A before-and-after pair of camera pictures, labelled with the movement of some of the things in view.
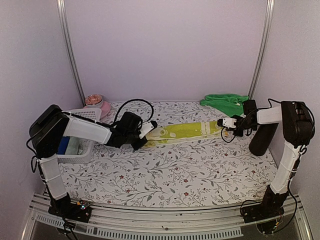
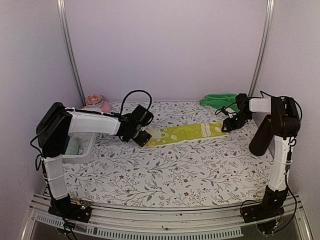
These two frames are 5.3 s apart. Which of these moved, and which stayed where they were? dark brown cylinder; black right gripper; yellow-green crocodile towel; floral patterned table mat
Moved: black right gripper
Stayed: floral patterned table mat; yellow-green crocodile towel; dark brown cylinder
